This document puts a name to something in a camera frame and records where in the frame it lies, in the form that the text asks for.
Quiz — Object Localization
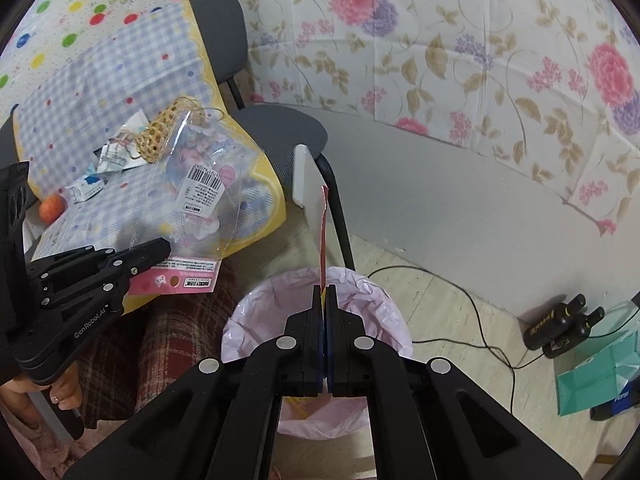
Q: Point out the black floor cable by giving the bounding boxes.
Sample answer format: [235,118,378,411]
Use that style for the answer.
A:
[367,266,547,413]

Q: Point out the black and blue pouch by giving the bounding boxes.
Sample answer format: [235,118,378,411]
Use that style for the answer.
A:
[590,385,638,422]

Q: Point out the small blue white carton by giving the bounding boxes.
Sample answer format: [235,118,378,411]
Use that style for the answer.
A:
[65,172,106,205]

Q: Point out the teal paper bag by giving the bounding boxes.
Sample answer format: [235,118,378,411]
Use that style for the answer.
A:
[556,302,640,417]

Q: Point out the person's left hand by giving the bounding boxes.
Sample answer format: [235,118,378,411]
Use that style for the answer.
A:
[0,360,84,424]

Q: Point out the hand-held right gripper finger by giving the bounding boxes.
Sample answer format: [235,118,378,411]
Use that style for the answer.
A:
[62,285,326,480]
[326,284,583,480]

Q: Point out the grey office chair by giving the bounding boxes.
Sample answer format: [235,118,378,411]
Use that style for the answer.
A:
[190,0,358,273]

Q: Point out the white foam block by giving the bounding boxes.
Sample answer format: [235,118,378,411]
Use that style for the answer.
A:
[293,144,327,263]

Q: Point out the small woven bamboo basket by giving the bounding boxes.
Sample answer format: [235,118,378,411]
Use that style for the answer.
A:
[137,96,226,164]

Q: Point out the crumpled white wrapper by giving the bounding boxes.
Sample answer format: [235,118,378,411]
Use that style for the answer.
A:
[91,137,144,174]

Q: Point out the red apple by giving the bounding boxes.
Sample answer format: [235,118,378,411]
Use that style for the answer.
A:
[39,195,67,225]

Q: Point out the torn teal white wrapper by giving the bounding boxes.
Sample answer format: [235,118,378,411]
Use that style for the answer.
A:
[107,109,152,143]

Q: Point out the waste bin with pink liner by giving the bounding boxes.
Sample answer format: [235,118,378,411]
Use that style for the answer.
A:
[221,266,415,441]

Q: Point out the clear plastic toy package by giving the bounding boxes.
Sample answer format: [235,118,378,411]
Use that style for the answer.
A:
[125,107,281,297]

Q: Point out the person's red plaid pants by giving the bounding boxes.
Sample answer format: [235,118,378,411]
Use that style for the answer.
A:
[75,260,253,431]

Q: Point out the floral plastic sheet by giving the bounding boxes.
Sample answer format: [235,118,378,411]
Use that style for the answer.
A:
[190,0,640,237]

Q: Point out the black handheld radio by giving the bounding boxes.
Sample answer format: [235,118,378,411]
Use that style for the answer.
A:
[542,307,606,360]
[522,294,587,351]

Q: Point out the blue checked cloth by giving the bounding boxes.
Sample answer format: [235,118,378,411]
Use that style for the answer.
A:
[0,0,289,313]

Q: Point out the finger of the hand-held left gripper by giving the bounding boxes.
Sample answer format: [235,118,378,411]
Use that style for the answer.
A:
[11,261,144,386]
[27,237,173,282]

